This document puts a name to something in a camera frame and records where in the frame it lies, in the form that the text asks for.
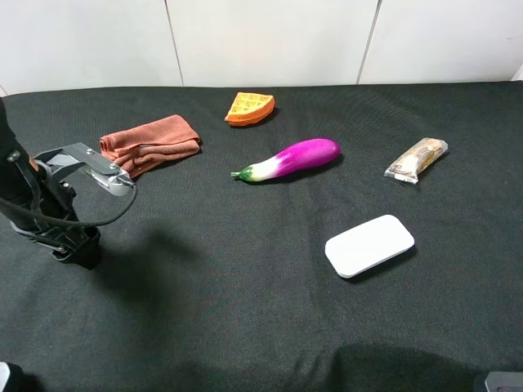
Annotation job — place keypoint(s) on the white left base part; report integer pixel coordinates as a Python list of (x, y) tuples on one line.
[(5, 376)]

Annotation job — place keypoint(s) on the wrapped snack bar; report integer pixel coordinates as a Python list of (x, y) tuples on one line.
[(416, 159)]

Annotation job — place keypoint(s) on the folded brown cloth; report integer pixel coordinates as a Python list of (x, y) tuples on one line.
[(143, 148)]

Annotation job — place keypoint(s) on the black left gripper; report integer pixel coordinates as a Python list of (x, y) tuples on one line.
[(33, 190)]

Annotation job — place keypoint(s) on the purple toy eggplant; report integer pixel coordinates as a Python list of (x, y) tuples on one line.
[(301, 156)]

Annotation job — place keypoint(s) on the orange toy waffle slice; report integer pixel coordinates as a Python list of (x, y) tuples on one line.
[(249, 108)]

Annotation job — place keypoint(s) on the white rounded flat box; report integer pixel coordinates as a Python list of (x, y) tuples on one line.
[(367, 245)]

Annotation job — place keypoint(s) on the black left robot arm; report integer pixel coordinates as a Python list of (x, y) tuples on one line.
[(13, 152)]

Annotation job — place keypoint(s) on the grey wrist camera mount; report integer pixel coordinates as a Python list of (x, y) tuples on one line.
[(64, 161)]

